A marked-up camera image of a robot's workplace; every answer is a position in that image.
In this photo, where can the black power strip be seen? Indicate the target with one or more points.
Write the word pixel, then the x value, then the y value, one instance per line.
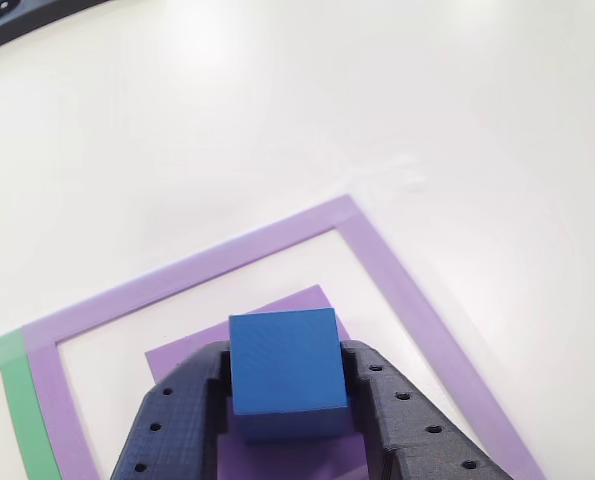
pixel 27 20

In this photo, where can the purple block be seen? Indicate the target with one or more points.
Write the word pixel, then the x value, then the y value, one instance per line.
pixel 307 300

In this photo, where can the small blue cube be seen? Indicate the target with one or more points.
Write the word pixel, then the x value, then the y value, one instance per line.
pixel 287 360

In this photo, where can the green square frame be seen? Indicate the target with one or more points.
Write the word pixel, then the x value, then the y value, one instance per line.
pixel 27 425

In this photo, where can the purple square frame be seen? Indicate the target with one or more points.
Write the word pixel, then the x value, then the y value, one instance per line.
pixel 407 305

